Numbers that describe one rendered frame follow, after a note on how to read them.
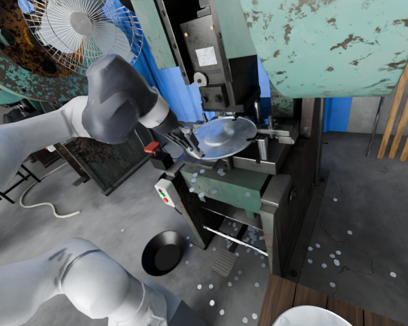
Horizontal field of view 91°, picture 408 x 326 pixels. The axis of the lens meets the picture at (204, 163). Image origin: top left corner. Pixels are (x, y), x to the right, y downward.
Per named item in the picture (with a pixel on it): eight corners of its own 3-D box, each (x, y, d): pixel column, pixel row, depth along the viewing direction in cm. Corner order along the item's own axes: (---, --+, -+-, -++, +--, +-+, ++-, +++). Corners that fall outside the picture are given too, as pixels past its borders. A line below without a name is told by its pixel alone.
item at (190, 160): (221, 193, 74) (211, 166, 66) (192, 184, 83) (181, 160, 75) (249, 152, 88) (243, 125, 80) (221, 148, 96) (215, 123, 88)
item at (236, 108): (246, 118, 74) (243, 105, 71) (203, 116, 86) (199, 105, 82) (262, 98, 83) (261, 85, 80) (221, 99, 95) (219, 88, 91)
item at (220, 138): (209, 116, 97) (208, 115, 96) (268, 119, 80) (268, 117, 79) (171, 153, 81) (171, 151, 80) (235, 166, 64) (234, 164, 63)
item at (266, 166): (276, 175, 74) (275, 163, 70) (186, 157, 100) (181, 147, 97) (298, 130, 91) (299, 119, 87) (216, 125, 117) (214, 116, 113)
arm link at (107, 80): (106, 147, 50) (129, 156, 44) (48, 115, 39) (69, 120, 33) (142, 88, 53) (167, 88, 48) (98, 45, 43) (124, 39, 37)
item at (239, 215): (275, 235, 92) (275, 234, 92) (201, 207, 117) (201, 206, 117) (300, 174, 115) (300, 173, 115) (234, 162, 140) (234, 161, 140)
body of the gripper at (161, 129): (142, 127, 55) (162, 143, 63) (163, 129, 51) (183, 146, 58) (153, 105, 57) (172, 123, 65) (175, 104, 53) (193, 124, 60)
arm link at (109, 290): (140, 349, 50) (76, 321, 35) (102, 308, 61) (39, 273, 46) (168, 303, 56) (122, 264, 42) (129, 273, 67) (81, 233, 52)
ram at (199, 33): (230, 112, 69) (208, 8, 52) (197, 111, 78) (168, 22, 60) (250, 90, 79) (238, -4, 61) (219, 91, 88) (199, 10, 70)
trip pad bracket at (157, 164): (175, 187, 104) (160, 158, 92) (163, 183, 109) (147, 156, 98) (182, 180, 107) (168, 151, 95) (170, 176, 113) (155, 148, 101)
